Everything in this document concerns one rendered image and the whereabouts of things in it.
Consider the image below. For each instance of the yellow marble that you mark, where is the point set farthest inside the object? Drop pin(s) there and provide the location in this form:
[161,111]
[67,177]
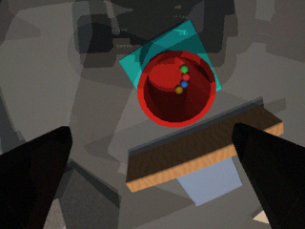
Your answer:
[179,89]

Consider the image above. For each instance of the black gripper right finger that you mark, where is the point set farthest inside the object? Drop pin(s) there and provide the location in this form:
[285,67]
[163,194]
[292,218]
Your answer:
[276,168]

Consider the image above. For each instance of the red cup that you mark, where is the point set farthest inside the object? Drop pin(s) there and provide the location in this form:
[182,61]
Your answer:
[156,89]

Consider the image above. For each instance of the blue marble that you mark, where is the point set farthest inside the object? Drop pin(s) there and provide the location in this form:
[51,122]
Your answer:
[184,83]

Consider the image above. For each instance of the tan flat rectangular block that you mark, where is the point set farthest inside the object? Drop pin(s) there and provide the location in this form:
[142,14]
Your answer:
[260,216]

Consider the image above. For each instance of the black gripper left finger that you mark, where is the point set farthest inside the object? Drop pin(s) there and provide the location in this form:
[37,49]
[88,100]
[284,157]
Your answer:
[29,177]

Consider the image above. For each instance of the dark brown flat bar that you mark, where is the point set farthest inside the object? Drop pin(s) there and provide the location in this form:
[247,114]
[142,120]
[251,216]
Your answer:
[195,151]

